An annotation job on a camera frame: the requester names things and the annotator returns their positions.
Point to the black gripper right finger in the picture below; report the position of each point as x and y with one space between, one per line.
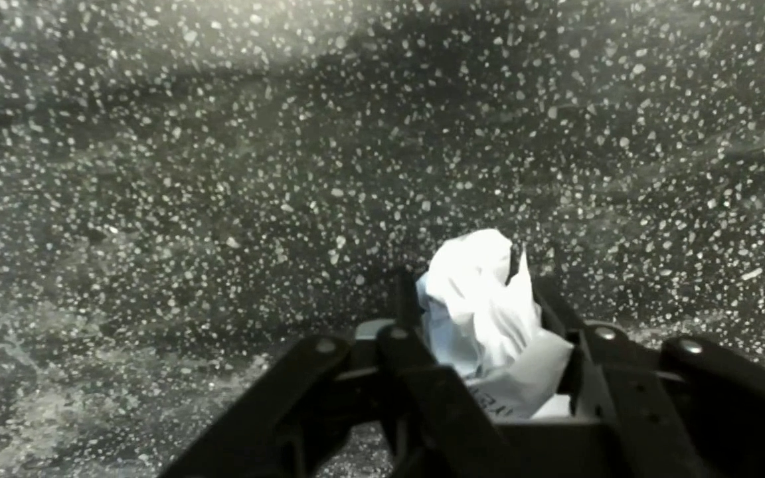
684 414

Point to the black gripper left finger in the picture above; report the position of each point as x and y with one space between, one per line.
356 406

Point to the small white paper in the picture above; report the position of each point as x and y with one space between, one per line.
478 300

